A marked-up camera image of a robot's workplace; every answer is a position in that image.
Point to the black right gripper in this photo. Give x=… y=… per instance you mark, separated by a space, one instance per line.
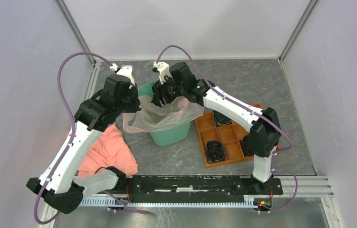
x=159 y=90

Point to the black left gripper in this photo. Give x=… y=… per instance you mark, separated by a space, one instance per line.
x=135 y=107

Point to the translucent pink trash bag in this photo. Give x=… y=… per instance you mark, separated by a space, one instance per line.
x=152 y=118

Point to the green plastic trash bin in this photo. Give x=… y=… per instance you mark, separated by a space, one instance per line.
x=165 y=137

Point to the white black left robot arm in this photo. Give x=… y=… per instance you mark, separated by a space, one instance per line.
x=58 y=186

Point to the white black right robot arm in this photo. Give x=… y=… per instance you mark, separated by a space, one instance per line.
x=214 y=98

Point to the dark rolled trash bag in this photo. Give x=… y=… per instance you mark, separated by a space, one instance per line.
x=220 y=119

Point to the black rolled trash bag front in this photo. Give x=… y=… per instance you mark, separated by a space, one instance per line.
x=215 y=151

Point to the black rolled trash bag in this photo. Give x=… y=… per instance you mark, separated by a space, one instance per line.
x=246 y=146
x=215 y=151

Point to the black rolled trash bag right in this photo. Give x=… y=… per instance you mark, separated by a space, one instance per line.
x=246 y=146

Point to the salmon pink cloth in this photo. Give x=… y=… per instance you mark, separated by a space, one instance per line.
x=110 y=149

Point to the orange compartment tray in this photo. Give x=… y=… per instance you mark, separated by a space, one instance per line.
x=225 y=144

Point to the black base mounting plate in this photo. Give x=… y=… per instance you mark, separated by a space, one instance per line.
x=195 y=189

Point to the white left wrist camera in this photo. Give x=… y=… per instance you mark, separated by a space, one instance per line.
x=125 y=70

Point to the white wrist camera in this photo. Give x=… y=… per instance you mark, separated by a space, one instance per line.
x=163 y=70
x=125 y=70

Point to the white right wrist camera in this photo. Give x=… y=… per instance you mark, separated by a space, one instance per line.
x=163 y=70

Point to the white slotted cable duct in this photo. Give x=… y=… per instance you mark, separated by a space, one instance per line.
x=107 y=201

